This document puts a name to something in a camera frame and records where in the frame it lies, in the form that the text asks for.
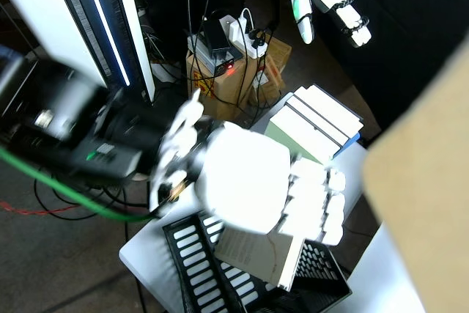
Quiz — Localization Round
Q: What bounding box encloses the small cream cover book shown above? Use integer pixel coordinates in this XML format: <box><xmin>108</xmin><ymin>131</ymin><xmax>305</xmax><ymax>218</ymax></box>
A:
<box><xmin>214</xmin><ymin>227</ymin><xmax>305</xmax><ymax>290</ymax></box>

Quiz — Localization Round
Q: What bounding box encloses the long black power cable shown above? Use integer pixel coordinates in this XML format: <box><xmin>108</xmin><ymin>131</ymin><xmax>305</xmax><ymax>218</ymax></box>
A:
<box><xmin>186</xmin><ymin>0</ymin><xmax>237</xmax><ymax>86</ymax></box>

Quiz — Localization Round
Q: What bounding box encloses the brown cardboard box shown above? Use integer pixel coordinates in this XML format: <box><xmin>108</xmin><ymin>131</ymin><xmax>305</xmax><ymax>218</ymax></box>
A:
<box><xmin>185</xmin><ymin>32</ymin><xmax>294</xmax><ymax>134</ymax></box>

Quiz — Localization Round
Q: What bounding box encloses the white tower with lit strip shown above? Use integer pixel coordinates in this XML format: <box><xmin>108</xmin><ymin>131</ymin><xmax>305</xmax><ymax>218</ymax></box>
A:
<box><xmin>0</xmin><ymin>0</ymin><xmax>157</xmax><ymax>105</ymax></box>

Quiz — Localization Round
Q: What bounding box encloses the black plastic file rack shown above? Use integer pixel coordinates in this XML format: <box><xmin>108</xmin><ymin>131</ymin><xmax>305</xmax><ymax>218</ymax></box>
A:
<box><xmin>162</xmin><ymin>213</ymin><xmax>353</xmax><ymax>313</ymax></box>

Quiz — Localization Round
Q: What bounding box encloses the blurred beige board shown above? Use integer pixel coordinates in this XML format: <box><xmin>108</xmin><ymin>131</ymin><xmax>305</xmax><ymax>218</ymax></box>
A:
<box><xmin>361</xmin><ymin>34</ymin><xmax>469</xmax><ymax>313</ymax></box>

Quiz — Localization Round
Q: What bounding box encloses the black adapter brick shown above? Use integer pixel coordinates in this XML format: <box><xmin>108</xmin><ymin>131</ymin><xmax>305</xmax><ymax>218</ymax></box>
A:
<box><xmin>203</xmin><ymin>19</ymin><xmax>232</xmax><ymax>52</ymax></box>

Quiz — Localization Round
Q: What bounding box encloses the cream spine book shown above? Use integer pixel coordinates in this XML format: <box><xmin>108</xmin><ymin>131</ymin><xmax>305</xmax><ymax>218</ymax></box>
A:
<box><xmin>304</xmin><ymin>84</ymin><xmax>364</xmax><ymax>129</ymax></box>

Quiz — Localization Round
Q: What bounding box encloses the red floor cable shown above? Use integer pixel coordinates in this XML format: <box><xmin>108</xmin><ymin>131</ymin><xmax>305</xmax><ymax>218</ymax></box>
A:
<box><xmin>0</xmin><ymin>199</ymin><xmax>84</xmax><ymax>218</ymax></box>

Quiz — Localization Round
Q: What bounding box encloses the pale green cover book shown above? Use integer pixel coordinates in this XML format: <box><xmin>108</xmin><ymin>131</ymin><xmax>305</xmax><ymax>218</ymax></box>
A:
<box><xmin>263</xmin><ymin>111</ymin><xmax>336</xmax><ymax>166</ymax></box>

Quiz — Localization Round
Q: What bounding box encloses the white spine book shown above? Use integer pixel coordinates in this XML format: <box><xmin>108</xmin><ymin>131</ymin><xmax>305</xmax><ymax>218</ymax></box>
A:
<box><xmin>292</xmin><ymin>89</ymin><xmax>358</xmax><ymax>136</ymax></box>

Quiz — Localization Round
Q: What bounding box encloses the white power strip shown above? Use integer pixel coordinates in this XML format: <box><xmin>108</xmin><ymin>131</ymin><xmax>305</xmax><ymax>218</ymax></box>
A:
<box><xmin>227</xmin><ymin>7</ymin><xmax>270</xmax><ymax>59</ymax></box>

